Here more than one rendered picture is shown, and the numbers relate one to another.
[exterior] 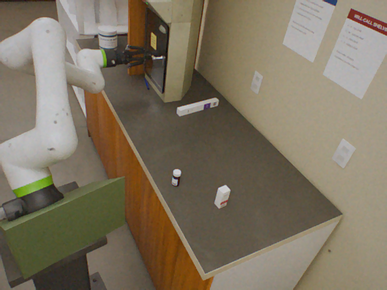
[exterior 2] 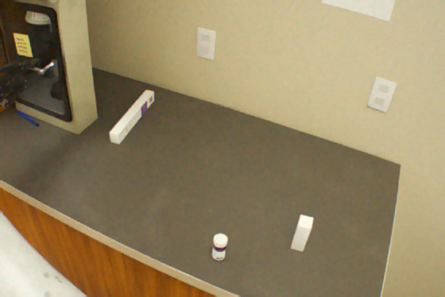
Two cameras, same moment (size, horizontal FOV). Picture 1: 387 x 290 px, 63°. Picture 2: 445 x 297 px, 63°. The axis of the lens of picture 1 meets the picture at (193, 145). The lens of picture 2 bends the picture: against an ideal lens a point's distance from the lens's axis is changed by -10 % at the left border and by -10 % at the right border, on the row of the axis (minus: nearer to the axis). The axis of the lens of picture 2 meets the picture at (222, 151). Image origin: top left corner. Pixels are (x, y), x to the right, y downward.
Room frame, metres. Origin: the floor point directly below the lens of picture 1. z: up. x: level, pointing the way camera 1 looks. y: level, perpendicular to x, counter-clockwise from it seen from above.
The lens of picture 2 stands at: (0.51, 0.40, 1.77)
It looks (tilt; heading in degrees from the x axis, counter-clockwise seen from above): 40 degrees down; 324
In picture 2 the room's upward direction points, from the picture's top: 6 degrees clockwise
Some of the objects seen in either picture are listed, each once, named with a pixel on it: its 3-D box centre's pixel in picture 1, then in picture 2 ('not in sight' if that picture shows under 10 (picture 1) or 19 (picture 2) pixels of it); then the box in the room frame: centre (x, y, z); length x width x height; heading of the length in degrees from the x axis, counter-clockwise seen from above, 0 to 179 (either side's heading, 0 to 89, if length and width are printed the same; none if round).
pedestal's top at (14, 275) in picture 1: (48, 226); not in sight; (0.67, 0.47, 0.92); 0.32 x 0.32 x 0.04; 41
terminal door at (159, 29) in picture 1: (155, 51); (30, 60); (1.73, 0.31, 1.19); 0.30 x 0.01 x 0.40; 33
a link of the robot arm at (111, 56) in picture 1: (110, 58); not in sight; (1.54, 0.51, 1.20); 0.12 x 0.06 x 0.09; 34
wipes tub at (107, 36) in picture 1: (107, 38); not in sight; (2.22, 0.75, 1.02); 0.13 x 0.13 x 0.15
